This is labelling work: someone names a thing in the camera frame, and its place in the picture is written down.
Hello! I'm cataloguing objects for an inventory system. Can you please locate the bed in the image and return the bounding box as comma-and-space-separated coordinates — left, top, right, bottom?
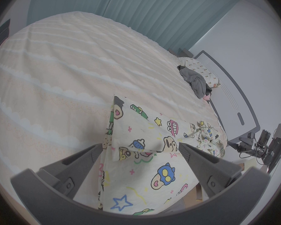
0, 10, 260, 208

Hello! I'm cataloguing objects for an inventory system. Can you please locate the white printed pillow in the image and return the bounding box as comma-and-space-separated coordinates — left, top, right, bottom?
179, 56, 222, 88

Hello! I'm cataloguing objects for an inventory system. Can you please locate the pale wooden cabinet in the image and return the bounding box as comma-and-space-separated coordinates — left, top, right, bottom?
184, 161, 258, 209

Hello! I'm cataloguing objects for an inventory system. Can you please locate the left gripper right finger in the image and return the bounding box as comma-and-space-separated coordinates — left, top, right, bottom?
179, 142, 243, 199

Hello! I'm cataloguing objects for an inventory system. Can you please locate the blue-green curtain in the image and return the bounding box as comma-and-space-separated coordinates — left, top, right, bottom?
27, 0, 245, 53

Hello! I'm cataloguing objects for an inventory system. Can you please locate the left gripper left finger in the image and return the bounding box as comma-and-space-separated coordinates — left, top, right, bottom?
39, 143, 103, 199

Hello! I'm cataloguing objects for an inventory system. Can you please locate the grey bedside table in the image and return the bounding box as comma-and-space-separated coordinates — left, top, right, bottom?
168, 47, 195, 58

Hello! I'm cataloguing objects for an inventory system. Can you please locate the white printed pyjama top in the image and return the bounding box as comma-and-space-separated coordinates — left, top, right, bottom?
97, 95, 226, 216

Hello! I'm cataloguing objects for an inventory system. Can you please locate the grey garment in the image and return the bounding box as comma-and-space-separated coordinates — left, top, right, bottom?
177, 65, 212, 99

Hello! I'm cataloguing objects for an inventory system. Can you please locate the pile of clothes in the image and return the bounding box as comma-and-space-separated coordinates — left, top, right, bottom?
202, 88, 213, 104

